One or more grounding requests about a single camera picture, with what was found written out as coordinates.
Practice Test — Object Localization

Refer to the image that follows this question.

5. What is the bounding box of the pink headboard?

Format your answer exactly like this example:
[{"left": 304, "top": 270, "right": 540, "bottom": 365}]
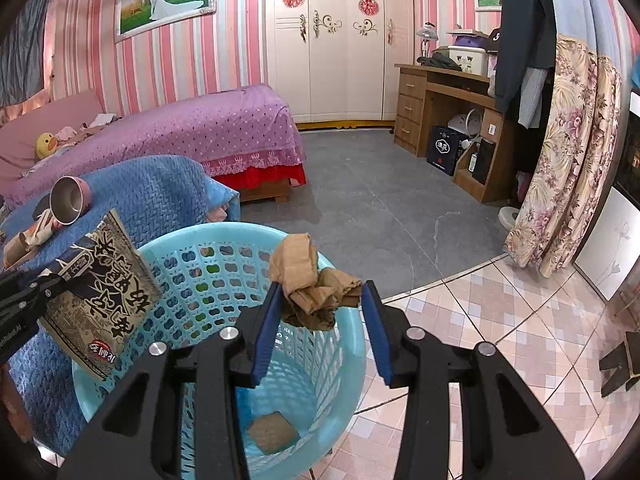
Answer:
[{"left": 0, "top": 90, "right": 104, "bottom": 185}]

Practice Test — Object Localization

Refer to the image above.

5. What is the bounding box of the beige cloth rag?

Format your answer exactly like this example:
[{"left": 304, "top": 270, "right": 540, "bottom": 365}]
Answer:
[{"left": 2, "top": 208, "right": 61, "bottom": 270}]

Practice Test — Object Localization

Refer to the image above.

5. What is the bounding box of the wooden desk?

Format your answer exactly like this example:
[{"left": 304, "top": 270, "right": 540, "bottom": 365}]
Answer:
[{"left": 394, "top": 64, "right": 515, "bottom": 203}]

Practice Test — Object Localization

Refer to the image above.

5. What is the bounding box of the floral curtain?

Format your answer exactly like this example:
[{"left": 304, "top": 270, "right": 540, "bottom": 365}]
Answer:
[{"left": 506, "top": 35, "right": 623, "bottom": 278}]

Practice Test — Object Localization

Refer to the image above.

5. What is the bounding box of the white storage box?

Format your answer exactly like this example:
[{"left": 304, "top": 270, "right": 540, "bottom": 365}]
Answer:
[{"left": 447, "top": 46, "right": 488, "bottom": 76}]

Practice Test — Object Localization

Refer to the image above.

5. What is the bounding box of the wedding photo picture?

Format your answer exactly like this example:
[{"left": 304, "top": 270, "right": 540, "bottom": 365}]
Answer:
[{"left": 115, "top": 0, "right": 217, "bottom": 42}]

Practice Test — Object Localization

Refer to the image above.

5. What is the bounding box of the white wardrobe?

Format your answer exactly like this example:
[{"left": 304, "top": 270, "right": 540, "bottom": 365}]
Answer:
[{"left": 266, "top": 0, "right": 413, "bottom": 126}]

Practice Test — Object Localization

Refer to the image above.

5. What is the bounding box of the grey window curtain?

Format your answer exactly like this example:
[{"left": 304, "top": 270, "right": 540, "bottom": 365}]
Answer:
[{"left": 1, "top": 0, "right": 49, "bottom": 107}]

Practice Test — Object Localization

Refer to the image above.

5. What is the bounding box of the pink steel-lined mug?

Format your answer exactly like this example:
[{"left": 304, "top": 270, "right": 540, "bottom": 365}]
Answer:
[{"left": 50, "top": 176, "right": 92, "bottom": 226}]

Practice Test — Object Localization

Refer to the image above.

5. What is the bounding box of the desk lamp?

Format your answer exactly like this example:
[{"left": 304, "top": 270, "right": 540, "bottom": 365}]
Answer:
[{"left": 416, "top": 22, "right": 439, "bottom": 58}]

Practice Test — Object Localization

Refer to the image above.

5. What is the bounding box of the yellow duck plush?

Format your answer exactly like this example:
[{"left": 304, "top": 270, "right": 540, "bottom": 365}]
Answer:
[{"left": 35, "top": 132, "right": 58, "bottom": 160}]

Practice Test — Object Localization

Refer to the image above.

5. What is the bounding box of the blue knitted blanket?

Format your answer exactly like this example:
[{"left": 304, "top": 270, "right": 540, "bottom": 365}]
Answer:
[{"left": 10, "top": 155, "right": 241, "bottom": 456}]

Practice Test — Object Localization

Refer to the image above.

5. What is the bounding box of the light blue plastic basket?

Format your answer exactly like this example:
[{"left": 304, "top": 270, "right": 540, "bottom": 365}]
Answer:
[{"left": 72, "top": 222, "right": 366, "bottom": 479}]

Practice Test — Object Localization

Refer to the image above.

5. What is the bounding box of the black printed snack bag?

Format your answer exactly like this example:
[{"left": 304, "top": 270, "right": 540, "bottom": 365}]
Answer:
[{"left": 41, "top": 209, "right": 162, "bottom": 380}]

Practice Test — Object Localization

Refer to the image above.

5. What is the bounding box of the brown paper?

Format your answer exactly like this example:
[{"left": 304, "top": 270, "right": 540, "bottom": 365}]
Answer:
[{"left": 269, "top": 234, "right": 362, "bottom": 332}]

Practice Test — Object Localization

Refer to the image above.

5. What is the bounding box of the purple dotted bed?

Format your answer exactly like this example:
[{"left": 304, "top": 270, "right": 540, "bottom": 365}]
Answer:
[{"left": 1, "top": 84, "right": 306, "bottom": 207}]

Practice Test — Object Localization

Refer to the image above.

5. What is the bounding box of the black shopping bag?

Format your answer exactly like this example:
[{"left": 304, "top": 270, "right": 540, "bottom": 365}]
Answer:
[{"left": 426, "top": 127, "right": 469, "bottom": 177}]

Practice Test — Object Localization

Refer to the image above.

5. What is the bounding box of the brown cardboard roll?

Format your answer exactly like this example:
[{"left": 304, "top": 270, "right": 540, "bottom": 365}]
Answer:
[{"left": 246, "top": 411, "right": 299, "bottom": 455}]

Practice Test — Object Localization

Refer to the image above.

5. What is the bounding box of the black hanging coat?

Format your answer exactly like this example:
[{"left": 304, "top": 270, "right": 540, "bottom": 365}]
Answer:
[{"left": 495, "top": 0, "right": 556, "bottom": 114}]

